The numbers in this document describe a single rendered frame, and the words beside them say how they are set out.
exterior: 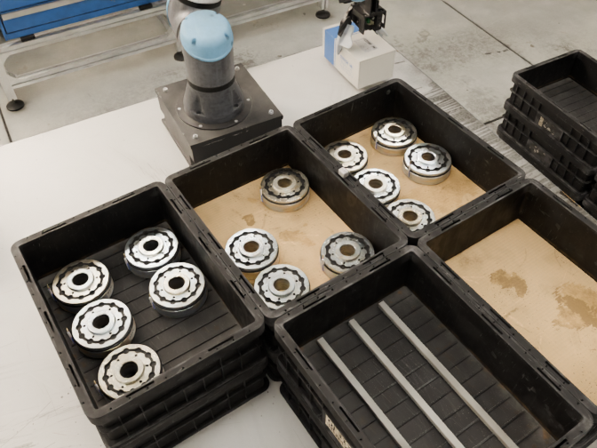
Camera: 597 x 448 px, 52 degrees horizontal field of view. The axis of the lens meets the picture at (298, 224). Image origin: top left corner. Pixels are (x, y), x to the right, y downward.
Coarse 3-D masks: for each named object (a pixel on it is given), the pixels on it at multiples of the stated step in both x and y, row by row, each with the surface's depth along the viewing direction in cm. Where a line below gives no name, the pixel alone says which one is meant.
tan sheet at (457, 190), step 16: (368, 128) 145; (368, 144) 141; (368, 160) 138; (384, 160) 138; (400, 160) 137; (400, 176) 134; (464, 176) 134; (400, 192) 131; (416, 192) 131; (432, 192) 131; (448, 192) 131; (464, 192) 131; (480, 192) 131; (432, 208) 128; (448, 208) 128
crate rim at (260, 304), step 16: (288, 128) 130; (240, 144) 127; (256, 144) 127; (304, 144) 126; (208, 160) 123; (320, 160) 123; (176, 176) 120; (336, 176) 120; (176, 192) 118; (352, 192) 117; (192, 208) 115; (368, 208) 114; (384, 224) 112; (208, 240) 109; (400, 240) 109; (224, 256) 107; (384, 256) 106; (240, 272) 105; (352, 272) 104; (320, 288) 102; (256, 304) 100; (288, 304) 100; (272, 320) 99
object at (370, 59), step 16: (336, 32) 177; (368, 32) 177; (352, 48) 171; (368, 48) 171; (384, 48) 171; (336, 64) 180; (352, 64) 171; (368, 64) 169; (384, 64) 172; (352, 80) 175; (368, 80) 174
